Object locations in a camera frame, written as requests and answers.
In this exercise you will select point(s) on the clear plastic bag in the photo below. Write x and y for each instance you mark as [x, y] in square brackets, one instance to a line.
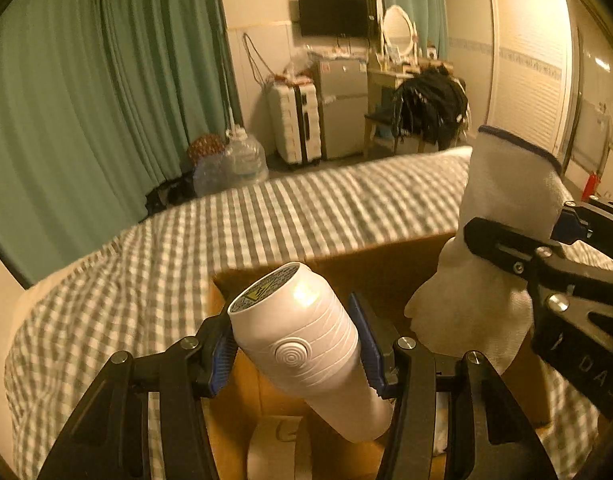
[294, 70]

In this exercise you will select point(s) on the clear plastic water jug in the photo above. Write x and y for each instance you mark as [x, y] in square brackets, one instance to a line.
[236, 162]

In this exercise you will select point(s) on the white cylindrical bottle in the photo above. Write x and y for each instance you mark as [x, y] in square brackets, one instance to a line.
[296, 330]

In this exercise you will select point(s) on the white oval mirror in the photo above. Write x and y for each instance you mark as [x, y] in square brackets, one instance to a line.
[399, 27]

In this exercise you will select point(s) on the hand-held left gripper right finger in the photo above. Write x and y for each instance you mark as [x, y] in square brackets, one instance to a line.
[365, 345]

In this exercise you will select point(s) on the silver mini fridge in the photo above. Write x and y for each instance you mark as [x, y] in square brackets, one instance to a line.
[341, 110]

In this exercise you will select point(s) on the white sliding wardrobe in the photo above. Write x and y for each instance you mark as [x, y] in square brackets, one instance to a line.
[526, 60]

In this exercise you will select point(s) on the black wall television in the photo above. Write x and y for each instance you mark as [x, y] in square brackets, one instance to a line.
[336, 12]

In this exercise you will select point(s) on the wooden chair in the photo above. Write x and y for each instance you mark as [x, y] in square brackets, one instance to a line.
[374, 125]

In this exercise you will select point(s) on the brown patterned bag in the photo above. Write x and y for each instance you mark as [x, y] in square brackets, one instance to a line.
[204, 147]

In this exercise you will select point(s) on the grey checked blanket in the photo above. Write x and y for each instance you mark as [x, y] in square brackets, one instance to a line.
[186, 240]

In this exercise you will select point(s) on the brown cardboard box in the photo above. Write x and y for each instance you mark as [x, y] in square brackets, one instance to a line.
[376, 270]

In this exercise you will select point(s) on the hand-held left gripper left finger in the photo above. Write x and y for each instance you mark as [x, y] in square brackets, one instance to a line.
[221, 360]

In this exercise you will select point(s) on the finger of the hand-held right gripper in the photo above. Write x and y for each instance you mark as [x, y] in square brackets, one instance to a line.
[569, 225]
[501, 247]

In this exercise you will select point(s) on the white suitcase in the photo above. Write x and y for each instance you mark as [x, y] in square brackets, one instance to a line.
[286, 120]

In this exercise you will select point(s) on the white fabric glove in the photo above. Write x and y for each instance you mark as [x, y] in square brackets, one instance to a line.
[496, 185]

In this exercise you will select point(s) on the pile of black clothes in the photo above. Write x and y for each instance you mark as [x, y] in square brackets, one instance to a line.
[431, 100]

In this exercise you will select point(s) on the wide green curtain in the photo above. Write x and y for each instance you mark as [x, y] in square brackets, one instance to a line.
[96, 100]

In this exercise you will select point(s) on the chair with black clothes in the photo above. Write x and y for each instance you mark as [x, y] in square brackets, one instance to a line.
[381, 80]

